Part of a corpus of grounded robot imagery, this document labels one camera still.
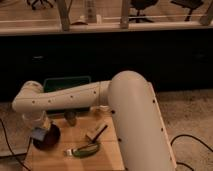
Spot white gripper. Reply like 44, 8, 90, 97
22, 111, 51, 130

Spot blue sponge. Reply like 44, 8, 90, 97
30, 128, 46, 141

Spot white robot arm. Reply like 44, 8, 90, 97
12, 71, 176, 171

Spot dark purple bowl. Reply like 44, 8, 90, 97
33, 124, 60, 150

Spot small brown cup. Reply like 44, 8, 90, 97
64, 112, 77, 127

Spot green plastic tray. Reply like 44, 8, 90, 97
43, 76, 91, 92

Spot white shelf ledge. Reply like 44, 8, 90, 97
0, 21, 213, 36

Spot black office chair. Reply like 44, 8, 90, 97
129, 0, 158, 23

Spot black cable left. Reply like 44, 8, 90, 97
0, 118, 33, 171

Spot black cable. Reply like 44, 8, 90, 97
170, 134, 213, 171
0, 118, 33, 171

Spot wooden post left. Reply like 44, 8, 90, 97
57, 0, 70, 31

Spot wooden post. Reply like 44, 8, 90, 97
57, 0, 70, 31
120, 0, 130, 29

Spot black cable right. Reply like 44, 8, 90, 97
170, 134, 213, 171

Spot wooden post middle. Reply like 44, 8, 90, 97
120, 0, 130, 29

